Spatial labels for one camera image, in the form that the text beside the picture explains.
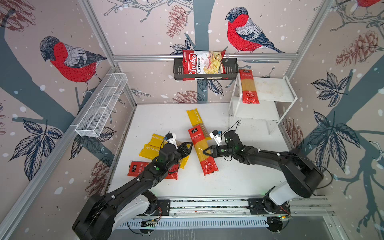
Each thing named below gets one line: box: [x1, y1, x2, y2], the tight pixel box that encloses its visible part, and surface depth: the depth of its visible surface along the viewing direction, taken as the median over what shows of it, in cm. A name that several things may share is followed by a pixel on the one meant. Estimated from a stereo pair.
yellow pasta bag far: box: [186, 108, 212, 141], surface depth 112 cm
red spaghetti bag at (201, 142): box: [188, 124, 219, 177], surface depth 84 cm
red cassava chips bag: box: [182, 49, 228, 81], surface depth 89 cm
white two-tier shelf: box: [228, 73, 298, 135], surface depth 87 cm
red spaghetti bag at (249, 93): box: [239, 69, 260, 105], surface depth 81 cm
